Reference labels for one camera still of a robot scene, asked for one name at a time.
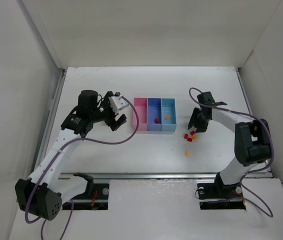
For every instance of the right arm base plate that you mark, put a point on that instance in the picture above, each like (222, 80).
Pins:
(213, 197)

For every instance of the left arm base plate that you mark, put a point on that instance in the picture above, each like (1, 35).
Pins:
(94, 199)

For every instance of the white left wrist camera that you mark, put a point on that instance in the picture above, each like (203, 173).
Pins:
(118, 103)

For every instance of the dark blue plastic bin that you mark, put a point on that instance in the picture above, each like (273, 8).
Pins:
(154, 111)

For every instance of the pink plastic bin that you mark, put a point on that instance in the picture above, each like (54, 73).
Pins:
(141, 107)

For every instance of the aluminium front rail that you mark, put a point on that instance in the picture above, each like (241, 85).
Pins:
(158, 176)

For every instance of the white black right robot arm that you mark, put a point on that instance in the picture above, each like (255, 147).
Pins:
(252, 141)

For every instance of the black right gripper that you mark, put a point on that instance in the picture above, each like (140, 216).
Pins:
(198, 121)

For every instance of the light blue plastic bin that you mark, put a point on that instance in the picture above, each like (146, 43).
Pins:
(168, 108)

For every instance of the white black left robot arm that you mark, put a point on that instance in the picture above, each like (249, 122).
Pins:
(40, 194)

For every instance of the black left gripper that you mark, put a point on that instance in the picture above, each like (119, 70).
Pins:
(110, 113)

